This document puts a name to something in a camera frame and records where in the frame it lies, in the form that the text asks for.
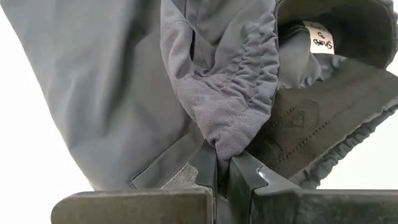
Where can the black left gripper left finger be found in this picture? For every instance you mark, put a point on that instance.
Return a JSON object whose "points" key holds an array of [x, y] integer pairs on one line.
{"points": [[155, 207]]}

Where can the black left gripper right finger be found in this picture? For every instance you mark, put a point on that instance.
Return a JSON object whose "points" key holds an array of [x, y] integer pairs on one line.
{"points": [[295, 208]]}

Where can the dark grey shorts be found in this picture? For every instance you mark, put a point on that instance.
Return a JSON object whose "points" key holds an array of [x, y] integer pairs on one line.
{"points": [[124, 93]]}

